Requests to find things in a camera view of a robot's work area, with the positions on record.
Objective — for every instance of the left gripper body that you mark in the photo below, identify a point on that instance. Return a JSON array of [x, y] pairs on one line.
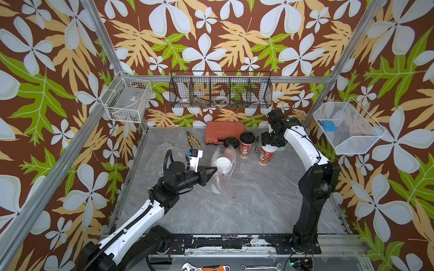
[[200, 175]]

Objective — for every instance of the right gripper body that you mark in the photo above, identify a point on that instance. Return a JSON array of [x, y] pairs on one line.
[[268, 139]]

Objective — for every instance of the clear plastic carrier bag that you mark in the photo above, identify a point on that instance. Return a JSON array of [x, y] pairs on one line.
[[219, 184]]

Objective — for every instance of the white lid red cup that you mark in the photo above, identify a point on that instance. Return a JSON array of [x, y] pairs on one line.
[[224, 166], [266, 154]]

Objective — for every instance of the white lid red cup front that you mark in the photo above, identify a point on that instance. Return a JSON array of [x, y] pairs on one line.
[[224, 166]]

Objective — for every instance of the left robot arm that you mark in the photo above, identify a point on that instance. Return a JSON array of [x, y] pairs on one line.
[[115, 252]]

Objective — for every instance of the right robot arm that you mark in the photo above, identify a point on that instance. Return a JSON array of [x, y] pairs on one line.
[[316, 185]]

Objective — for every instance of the green straw holder cup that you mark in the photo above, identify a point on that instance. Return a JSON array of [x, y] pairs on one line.
[[284, 147]]

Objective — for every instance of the black screwdriver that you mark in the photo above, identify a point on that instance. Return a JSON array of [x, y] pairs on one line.
[[257, 143]]

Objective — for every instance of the black lid red cup right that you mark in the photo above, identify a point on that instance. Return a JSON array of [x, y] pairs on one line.
[[247, 140]]

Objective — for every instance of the black lid red cup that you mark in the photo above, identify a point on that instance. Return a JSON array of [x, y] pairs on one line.
[[247, 140], [231, 141]]

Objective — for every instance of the yellow black pliers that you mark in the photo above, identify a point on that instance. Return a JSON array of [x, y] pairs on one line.
[[194, 144]]

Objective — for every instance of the black lid red cup left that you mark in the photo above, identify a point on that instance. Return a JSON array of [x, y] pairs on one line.
[[231, 141]]

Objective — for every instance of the red plastic tool case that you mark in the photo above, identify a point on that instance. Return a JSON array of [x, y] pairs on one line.
[[218, 131]]

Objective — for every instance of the blue object in basket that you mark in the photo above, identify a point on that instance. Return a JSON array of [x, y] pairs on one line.
[[329, 126]]

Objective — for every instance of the white mesh basket right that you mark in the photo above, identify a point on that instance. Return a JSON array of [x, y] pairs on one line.
[[357, 130]]

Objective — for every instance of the orange adjustable wrench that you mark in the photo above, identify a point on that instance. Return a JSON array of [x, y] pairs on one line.
[[190, 267]]

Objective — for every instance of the silver spanner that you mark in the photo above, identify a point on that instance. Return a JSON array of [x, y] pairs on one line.
[[275, 267]]

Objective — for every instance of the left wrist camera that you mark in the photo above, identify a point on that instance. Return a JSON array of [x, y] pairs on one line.
[[193, 157]]

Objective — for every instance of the black wire basket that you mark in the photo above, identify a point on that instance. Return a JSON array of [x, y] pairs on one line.
[[220, 89]]

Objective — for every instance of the white wire basket left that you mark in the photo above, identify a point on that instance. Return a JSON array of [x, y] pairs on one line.
[[126, 98]]

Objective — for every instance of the black mounting rail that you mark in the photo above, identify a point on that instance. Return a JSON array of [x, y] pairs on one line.
[[281, 244]]

